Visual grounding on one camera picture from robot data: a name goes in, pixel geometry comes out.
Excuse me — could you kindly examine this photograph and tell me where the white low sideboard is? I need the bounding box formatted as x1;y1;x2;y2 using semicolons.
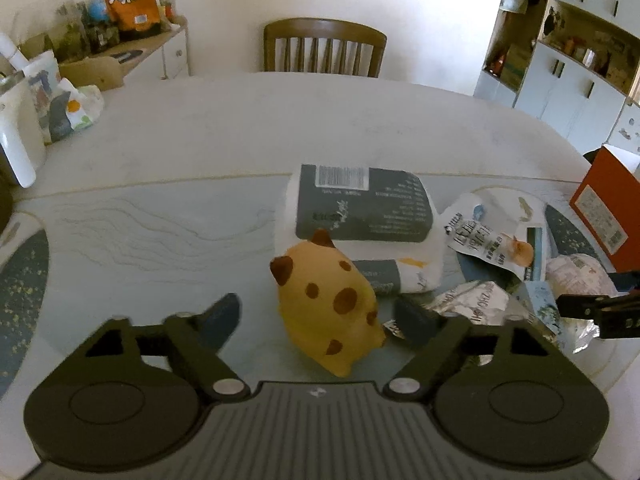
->
59;15;191;92

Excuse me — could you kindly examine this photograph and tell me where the crumpled silver foil wrapper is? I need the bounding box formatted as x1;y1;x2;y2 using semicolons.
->
384;280;512;342

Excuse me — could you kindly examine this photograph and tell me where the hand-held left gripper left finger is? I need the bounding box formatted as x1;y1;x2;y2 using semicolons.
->
85;292;249;404

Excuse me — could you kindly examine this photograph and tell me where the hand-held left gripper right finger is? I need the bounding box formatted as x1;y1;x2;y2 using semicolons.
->
382;295;557;404

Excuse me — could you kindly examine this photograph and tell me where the colourful printed bag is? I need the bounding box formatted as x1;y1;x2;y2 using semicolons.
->
29;51;106;144

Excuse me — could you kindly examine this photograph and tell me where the brown cardboard box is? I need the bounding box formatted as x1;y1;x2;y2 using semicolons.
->
59;55;129;92

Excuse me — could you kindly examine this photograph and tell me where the yellow spotted animal toy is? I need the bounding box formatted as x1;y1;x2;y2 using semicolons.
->
270;228;387;378

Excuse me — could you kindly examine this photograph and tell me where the large grey white tissue pack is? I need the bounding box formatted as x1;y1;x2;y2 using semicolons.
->
276;163;447;262

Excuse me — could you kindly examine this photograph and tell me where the orange snack bag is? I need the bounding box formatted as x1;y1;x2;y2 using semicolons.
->
98;0;162;37

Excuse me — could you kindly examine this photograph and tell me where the white printed snack pouch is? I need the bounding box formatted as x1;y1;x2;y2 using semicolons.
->
442;192;536;275

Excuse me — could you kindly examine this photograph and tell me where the white plastic pack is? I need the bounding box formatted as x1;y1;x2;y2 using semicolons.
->
545;253;619;302

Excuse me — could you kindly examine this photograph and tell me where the white wall cabinet unit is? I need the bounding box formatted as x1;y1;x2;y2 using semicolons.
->
472;0;640;157

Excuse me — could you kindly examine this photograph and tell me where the white plastic appliance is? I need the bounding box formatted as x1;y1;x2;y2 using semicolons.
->
0;77;49;189

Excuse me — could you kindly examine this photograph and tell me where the brown wooden chair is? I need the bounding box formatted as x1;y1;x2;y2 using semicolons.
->
263;18;389;79

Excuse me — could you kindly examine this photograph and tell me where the small silver foil wrapper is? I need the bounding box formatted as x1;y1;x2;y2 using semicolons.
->
559;317;602;357

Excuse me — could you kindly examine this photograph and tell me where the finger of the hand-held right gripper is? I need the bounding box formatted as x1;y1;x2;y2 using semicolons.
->
557;292;640;341
607;270;640;293

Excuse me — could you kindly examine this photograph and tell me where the cluster of bottles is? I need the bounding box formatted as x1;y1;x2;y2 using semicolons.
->
49;0;122;63

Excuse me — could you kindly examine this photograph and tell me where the small grey white tissue pack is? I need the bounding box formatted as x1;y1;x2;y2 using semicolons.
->
349;254;447;297

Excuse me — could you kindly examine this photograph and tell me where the orange cardboard box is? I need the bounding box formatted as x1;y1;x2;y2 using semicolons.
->
569;143;640;274

